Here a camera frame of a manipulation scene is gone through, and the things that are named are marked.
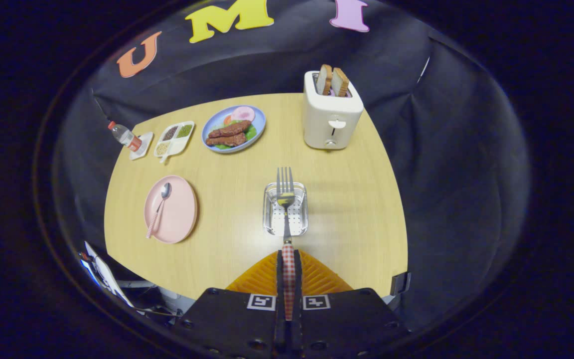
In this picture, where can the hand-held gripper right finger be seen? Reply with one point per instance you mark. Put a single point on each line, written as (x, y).
(342, 324)

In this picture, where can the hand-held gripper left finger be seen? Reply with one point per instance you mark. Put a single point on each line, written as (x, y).
(237, 324)

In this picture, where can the black table clamp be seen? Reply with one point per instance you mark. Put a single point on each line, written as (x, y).
(399, 284)

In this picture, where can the steel mesh basket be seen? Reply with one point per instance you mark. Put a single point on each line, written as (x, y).
(299, 219)

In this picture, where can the pink round plate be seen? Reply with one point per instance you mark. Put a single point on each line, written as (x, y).
(177, 214)

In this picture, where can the brown meat strip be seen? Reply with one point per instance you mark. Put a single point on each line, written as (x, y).
(229, 129)
(227, 140)

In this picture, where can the white divided tray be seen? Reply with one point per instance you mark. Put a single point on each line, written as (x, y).
(177, 144)

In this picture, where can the pile of yellow soybeans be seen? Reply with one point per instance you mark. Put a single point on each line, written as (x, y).
(162, 148)

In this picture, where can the green lettuce leaves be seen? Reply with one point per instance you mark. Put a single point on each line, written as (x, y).
(251, 132)

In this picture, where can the pile of green beans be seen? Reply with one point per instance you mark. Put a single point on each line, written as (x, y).
(184, 130)

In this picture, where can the white square coaster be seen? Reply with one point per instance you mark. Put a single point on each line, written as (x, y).
(145, 144)

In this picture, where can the white toaster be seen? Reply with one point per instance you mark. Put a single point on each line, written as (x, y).
(329, 122)

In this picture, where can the pile of dark red beans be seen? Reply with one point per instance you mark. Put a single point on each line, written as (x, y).
(170, 133)

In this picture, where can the blue oval plate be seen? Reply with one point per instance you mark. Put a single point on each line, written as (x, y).
(258, 119)

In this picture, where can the pink ham slice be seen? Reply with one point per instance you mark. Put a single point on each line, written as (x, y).
(243, 113)

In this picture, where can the clear water bottle red cap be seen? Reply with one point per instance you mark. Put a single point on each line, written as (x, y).
(123, 134)

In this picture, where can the toast bread slice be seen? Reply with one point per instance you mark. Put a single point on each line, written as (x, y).
(340, 82)
(324, 80)

